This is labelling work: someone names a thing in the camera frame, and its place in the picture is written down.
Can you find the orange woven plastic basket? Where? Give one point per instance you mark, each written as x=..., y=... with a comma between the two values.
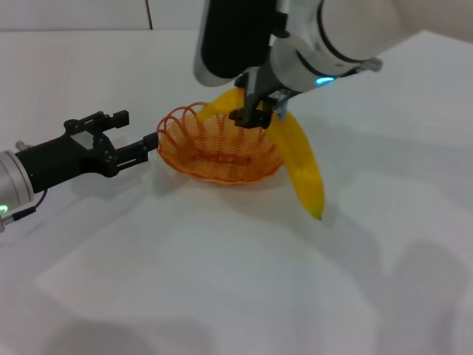
x=221, y=162

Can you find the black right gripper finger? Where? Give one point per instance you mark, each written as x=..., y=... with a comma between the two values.
x=253, y=119

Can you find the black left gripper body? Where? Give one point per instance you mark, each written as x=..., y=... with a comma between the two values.
x=63, y=159

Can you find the yellow banana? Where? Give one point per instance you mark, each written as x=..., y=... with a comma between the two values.
x=303, y=166

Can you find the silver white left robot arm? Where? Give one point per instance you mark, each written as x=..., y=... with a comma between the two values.
x=13, y=181

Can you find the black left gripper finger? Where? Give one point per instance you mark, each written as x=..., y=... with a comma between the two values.
x=135, y=153
x=112, y=119

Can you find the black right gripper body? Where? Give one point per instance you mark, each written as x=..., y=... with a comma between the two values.
x=262, y=90

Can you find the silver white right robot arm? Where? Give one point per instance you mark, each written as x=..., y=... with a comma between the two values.
x=351, y=37

